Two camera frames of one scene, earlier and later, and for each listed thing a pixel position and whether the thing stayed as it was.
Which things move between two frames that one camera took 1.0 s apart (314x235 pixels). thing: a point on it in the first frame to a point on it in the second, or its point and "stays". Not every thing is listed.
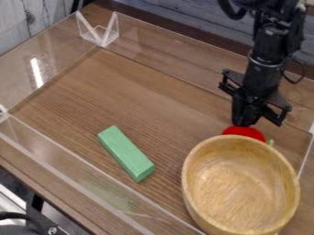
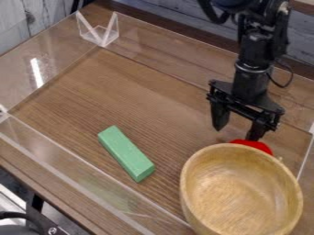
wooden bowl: x=241 y=186 stays
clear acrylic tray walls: x=108 y=95 stays
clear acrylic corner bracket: x=96 y=34 stays
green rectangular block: x=126 y=153 stays
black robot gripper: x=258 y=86 to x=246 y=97
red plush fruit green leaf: x=246 y=131 to x=251 y=143
